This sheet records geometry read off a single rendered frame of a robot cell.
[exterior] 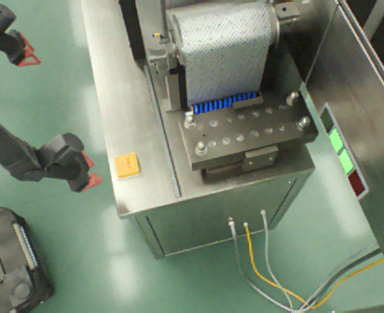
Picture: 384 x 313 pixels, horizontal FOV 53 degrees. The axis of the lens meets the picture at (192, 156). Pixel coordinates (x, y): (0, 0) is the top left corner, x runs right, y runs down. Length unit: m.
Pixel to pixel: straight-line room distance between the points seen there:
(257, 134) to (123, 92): 0.53
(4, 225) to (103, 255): 0.52
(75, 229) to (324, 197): 1.40
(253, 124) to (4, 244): 1.38
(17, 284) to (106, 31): 1.18
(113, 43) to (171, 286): 1.22
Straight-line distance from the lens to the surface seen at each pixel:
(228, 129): 1.18
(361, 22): 0.90
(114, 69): 1.51
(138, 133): 1.33
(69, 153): 0.95
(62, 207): 2.30
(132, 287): 2.10
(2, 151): 0.86
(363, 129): 0.93
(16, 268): 1.99
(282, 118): 1.22
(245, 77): 1.19
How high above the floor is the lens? 2.06
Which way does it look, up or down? 65 degrees down
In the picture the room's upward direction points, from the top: 3 degrees counter-clockwise
